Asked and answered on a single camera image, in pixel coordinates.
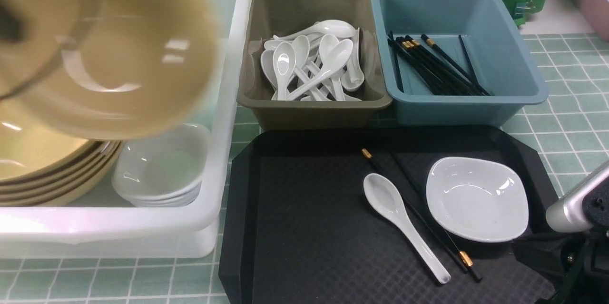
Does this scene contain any black chopsticks pile in bin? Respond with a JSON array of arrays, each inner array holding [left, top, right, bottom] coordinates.
[[387, 32, 491, 96]]

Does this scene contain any white spoons pile in bin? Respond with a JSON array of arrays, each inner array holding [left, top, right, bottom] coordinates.
[[260, 20, 365, 101]]

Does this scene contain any large white plastic tub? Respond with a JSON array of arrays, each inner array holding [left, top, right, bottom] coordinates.
[[1, 0, 252, 259]]

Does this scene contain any white ceramic soup spoon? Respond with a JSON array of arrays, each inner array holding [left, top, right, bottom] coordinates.
[[363, 173, 451, 284]]

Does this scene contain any brown plastic spoon bin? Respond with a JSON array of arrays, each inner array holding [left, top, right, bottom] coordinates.
[[237, 0, 392, 130]]

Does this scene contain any stack of white dishes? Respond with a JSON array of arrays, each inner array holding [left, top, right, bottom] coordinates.
[[111, 124, 211, 208]]

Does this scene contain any stack of tan bowls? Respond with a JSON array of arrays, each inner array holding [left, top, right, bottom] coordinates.
[[0, 101, 124, 207]]

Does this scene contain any blue plastic chopstick bin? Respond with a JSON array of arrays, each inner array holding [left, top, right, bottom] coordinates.
[[371, 0, 550, 127]]

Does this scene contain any white square sauce dish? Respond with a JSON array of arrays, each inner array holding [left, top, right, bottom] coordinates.
[[425, 157, 529, 243]]

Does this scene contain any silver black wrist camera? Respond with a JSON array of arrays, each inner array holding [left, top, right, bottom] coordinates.
[[545, 161, 609, 233]]

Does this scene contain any tan noodle bowl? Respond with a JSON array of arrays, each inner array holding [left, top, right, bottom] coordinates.
[[1, 0, 219, 140]]

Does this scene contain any black gold-tipped chopstick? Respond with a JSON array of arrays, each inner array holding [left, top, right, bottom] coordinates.
[[390, 152, 469, 274], [390, 153, 483, 283]]

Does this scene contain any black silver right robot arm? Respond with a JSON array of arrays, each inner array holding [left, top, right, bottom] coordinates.
[[511, 233, 608, 304]]

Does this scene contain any black plastic serving tray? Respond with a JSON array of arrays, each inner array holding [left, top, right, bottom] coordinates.
[[219, 126, 557, 304]]

